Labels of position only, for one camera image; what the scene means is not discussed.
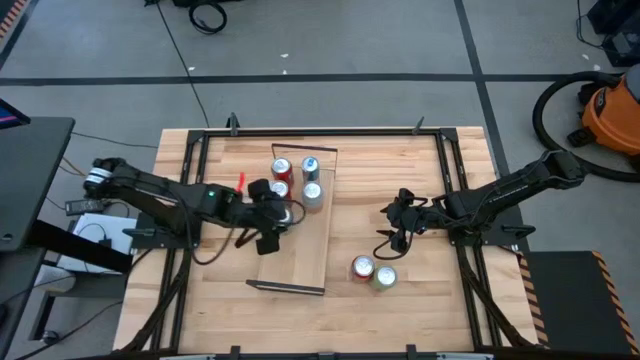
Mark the black frame upright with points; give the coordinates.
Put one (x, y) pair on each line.
(233, 125)
(235, 353)
(411, 352)

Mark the white box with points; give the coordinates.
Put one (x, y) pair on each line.
(95, 235)

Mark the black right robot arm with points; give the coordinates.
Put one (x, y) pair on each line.
(500, 192)

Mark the red can with black print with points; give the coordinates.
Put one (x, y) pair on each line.
(280, 189)

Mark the silver soda can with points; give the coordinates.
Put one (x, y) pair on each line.
(312, 195)

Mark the orange shop vacuum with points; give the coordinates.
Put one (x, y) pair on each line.
(538, 120)
(615, 115)

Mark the pale green ginger ale can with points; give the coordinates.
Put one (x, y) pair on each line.
(385, 276)

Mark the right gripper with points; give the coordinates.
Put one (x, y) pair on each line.
(407, 215)

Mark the black computer monitor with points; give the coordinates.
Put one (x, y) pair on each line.
(10, 117)

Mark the red soda can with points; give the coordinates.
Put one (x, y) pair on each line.
(282, 169)
(363, 267)

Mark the black aluminium table frame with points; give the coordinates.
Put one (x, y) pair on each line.
(325, 133)

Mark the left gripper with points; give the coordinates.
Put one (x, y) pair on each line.
(267, 215)

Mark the black platform with hazard stripes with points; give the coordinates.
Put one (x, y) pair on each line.
(565, 300)

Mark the silver can with blue top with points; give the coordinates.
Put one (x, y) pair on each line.
(310, 166)

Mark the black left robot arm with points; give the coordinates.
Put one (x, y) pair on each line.
(165, 192)

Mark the black desk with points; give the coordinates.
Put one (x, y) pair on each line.
(30, 175)

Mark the red tag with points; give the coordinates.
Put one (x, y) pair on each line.
(241, 182)

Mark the black equipment box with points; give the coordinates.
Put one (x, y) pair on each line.
(620, 12)
(625, 50)

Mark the black power adapter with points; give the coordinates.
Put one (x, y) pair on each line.
(84, 206)

